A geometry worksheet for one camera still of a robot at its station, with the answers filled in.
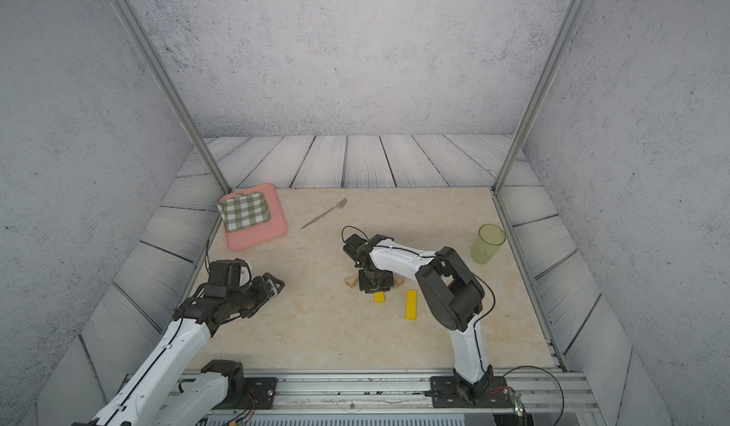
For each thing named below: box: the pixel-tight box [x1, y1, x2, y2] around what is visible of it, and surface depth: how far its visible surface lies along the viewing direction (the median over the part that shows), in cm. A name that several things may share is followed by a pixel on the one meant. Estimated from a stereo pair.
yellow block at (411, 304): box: [404, 289, 418, 321], surface depth 90 cm
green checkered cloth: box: [216, 191, 271, 233], surface depth 114 cm
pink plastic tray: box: [220, 182, 289, 252], surface depth 112 cm
